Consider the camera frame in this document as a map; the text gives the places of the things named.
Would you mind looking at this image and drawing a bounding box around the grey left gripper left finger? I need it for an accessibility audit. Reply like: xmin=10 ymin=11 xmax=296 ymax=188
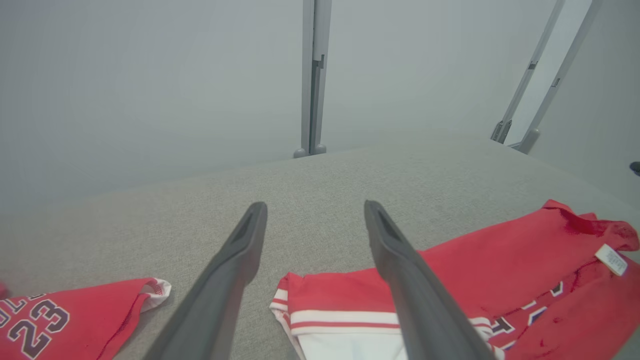
xmin=142 ymin=201 xmax=268 ymax=360

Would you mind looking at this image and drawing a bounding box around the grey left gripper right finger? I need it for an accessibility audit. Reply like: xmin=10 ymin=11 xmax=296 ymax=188
xmin=364 ymin=200 xmax=493 ymax=360

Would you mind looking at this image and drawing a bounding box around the red jersey with white sleeves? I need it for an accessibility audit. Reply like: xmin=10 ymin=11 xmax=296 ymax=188
xmin=270 ymin=199 xmax=640 ymax=360

